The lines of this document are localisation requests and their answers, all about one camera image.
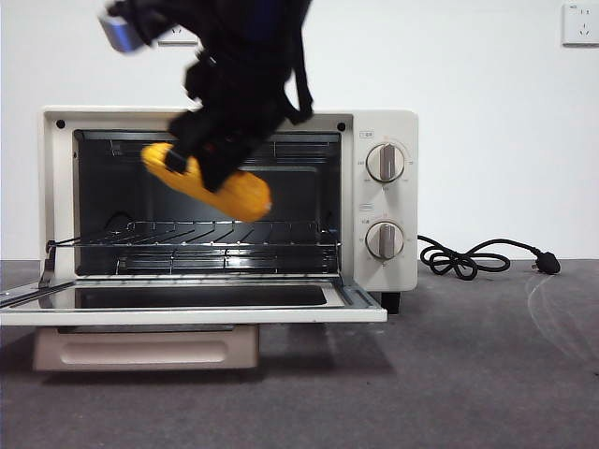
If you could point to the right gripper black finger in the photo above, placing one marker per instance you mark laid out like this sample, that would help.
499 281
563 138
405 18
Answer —
222 163
180 149

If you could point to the yellow corn cob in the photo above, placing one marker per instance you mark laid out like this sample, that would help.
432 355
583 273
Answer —
243 196

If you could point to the oven door with glass window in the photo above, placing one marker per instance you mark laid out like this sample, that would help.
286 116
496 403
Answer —
187 315

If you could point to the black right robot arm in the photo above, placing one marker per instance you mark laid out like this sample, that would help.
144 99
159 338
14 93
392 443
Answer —
248 56

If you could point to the beige oven dial knob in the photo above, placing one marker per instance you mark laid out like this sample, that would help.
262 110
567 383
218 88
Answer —
385 163
384 241

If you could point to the cream Toshiba toaster oven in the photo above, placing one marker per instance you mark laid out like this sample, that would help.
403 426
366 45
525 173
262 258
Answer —
402 126

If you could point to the white wall socket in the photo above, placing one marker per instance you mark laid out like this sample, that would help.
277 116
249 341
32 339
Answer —
582 25
185 42

